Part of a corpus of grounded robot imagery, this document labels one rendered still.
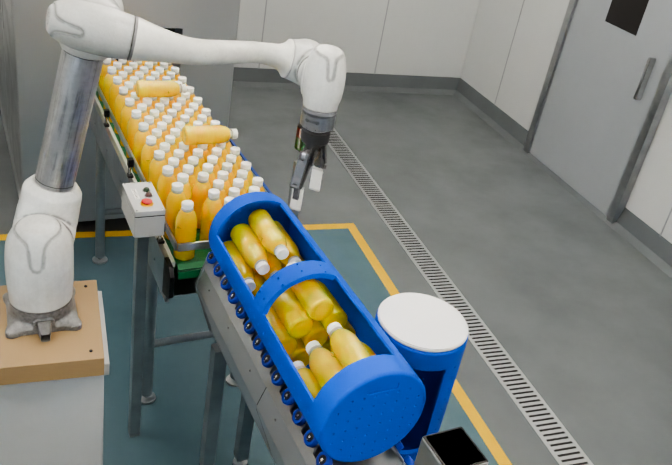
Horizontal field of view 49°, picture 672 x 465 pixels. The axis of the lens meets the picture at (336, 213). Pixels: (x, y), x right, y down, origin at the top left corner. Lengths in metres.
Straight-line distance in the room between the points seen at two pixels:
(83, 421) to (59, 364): 0.27
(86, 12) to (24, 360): 0.84
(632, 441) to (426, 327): 1.81
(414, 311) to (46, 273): 1.06
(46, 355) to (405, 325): 0.99
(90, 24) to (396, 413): 1.13
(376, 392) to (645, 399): 2.53
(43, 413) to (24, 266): 0.42
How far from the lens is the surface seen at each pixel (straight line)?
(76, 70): 1.92
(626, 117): 5.66
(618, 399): 4.03
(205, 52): 1.78
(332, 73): 1.82
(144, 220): 2.47
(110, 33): 1.72
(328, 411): 1.72
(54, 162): 2.02
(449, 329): 2.24
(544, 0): 6.62
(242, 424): 2.93
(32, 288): 1.95
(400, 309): 2.26
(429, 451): 0.91
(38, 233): 1.91
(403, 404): 1.82
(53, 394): 2.08
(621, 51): 5.76
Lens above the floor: 2.33
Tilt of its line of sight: 29 degrees down
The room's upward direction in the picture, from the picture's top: 11 degrees clockwise
